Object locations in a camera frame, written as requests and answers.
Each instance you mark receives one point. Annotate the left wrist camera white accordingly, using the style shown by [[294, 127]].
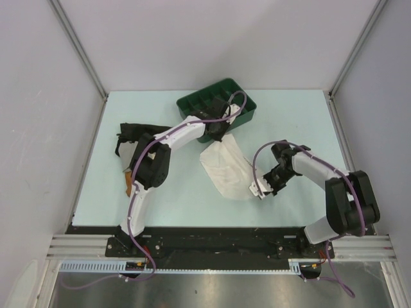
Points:
[[231, 109]]

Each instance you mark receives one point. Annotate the orange brown underwear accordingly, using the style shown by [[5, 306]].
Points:
[[128, 180]]

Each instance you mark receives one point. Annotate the right aluminium corner post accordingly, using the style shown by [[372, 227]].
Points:
[[359, 44]]

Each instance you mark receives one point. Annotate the grey underwear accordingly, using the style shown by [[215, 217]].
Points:
[[126, 152]]

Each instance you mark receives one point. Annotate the aluminium rail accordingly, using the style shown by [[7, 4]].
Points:
[[369, 248], [77, 247]]

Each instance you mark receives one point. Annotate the green compartment tray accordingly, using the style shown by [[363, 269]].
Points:
[[208, 102]]

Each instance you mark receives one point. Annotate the front aluminium rail right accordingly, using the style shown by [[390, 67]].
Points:
[[369, 248]]

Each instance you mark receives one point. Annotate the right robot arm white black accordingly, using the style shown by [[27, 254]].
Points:
[[351, 205]]

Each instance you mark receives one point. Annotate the white underwear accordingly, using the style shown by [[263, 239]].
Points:
[[228, 168]]

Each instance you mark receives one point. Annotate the black underwear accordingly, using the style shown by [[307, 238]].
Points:
[[131, 132]]

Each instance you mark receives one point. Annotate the aluminium corner post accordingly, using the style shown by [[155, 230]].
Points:
[[74, 40], [359, 44]]

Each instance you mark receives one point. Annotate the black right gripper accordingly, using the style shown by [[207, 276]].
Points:
[[275, 188]]

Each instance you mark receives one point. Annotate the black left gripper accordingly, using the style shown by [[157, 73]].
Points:
[[219, 136]]

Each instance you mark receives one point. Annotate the white cable duct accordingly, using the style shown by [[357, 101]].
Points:
[[283, 267]]

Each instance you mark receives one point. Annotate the left aluminium corner post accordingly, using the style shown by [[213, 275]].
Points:
[[74, 40]]

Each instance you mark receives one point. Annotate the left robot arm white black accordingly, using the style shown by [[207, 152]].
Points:
[[145, 152]]

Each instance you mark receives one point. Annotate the front aluminium rail left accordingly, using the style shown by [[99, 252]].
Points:
[[77, 247]]

